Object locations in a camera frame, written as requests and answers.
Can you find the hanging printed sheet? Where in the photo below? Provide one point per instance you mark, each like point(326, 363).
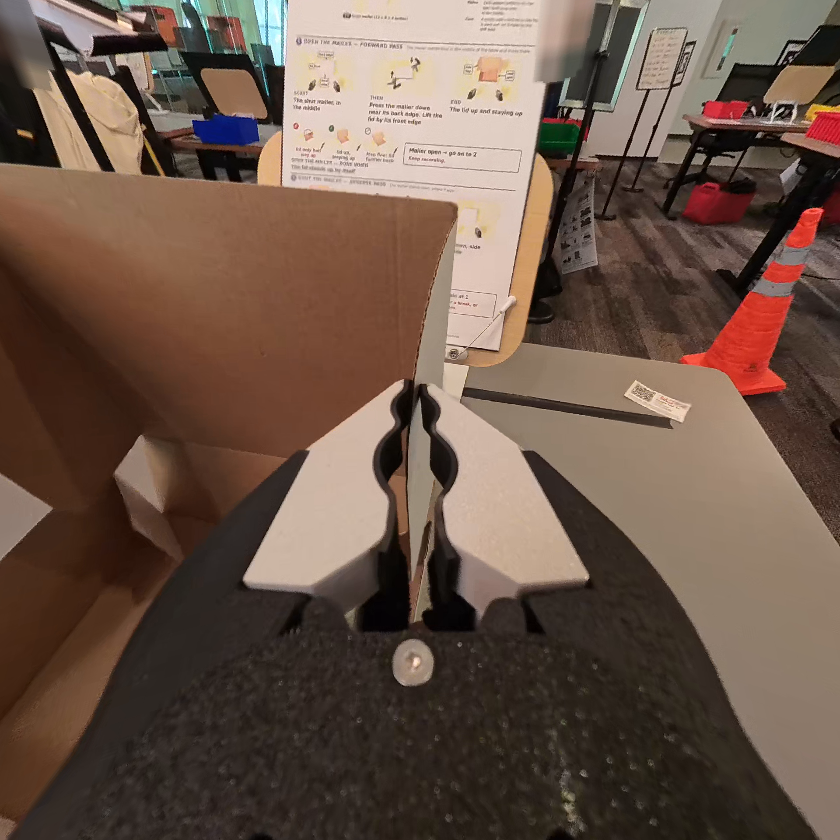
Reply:
point(581, 229)

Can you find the white label sticker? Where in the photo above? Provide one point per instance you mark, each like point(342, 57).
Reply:
point(656, 400)

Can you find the green plastic bin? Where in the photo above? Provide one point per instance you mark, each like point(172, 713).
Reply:
point(558, 138)

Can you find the black chair with wooden back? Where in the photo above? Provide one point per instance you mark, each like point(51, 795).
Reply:
point(797, 85)
point(233, 88)

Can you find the red plastic bin on floor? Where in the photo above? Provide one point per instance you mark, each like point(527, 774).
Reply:
point(715, 205)

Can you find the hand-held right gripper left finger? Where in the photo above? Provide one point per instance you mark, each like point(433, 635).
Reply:
point(328, 512)

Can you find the orange traffic cone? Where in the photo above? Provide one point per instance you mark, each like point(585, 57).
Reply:
point(754, 328)

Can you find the dark board easel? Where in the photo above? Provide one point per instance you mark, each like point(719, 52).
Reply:
point(607, 59)

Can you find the light wooden chair back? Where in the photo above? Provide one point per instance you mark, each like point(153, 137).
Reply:
point(535, 262)

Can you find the whiteboard sign stand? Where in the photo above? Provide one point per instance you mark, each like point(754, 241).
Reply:
point(661, 59)

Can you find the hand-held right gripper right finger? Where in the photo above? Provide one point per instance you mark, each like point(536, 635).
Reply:
point(499, 518)

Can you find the yellow plastic bin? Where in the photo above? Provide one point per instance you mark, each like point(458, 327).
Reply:
point(823, 111)

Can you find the white instruction poster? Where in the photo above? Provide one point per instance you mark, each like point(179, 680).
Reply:
point(426, 85)

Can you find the black clothes rack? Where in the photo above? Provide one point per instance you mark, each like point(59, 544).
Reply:
point(79, 98)

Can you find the beige jacket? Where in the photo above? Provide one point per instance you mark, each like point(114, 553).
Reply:
point(92, 124)

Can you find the wooden table with black legs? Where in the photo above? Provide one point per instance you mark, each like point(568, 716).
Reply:
point(797, 190)
point(216, 149)
point(728, 123)

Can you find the brown cardboard box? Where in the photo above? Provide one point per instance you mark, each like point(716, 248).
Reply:
point(197, 295)

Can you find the blue plastic bin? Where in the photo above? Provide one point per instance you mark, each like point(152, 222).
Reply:
point(226, 130)

